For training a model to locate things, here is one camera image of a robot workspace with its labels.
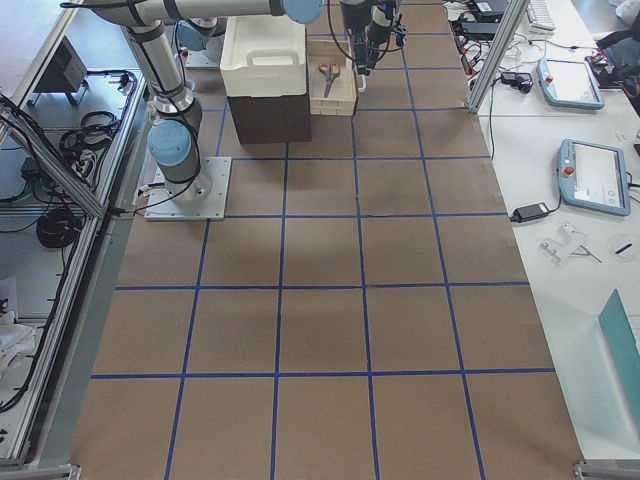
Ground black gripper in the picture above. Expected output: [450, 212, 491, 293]
[340, 0, 399, 76]

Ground white drawer handle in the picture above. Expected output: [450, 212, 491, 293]
[356, 74, 367, 93]

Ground orange handled scissors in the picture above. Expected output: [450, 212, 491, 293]
[318, 62, 341, 98]

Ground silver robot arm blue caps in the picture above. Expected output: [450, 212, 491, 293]
[60, 1, 400, 135]

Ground dark brown wooden cabinet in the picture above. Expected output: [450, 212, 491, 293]
[228, 93, 312, 144]

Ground blue teach pendant far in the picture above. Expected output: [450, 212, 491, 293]
[536, 57, 604, 110]

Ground blue teach pendant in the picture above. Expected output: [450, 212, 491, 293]
[557, 139, 631, 216]
[536, 57, 604, 110]

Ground black power adapter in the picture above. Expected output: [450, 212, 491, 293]
[510, 202, 551, 223]

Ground blue teach pendant near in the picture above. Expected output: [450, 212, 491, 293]
[557, 139, 631, 216]

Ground black electronics box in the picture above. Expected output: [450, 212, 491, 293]
[34, 37, 87, 94]

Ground teal folder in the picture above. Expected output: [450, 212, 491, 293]
[598, 289, 639, 429]

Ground white crumpled cloth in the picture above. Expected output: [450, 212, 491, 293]
[0, 277, 37, 381]

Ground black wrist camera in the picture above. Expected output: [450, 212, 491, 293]
[390, 12, 407, 50]

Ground aluminium frame post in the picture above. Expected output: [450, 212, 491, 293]
[468, 0, 528, 114]

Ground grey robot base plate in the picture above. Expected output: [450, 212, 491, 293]
[144, 157, 232, 221]

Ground black coiled cable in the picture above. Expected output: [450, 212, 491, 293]
[35, 207, 82, 250]

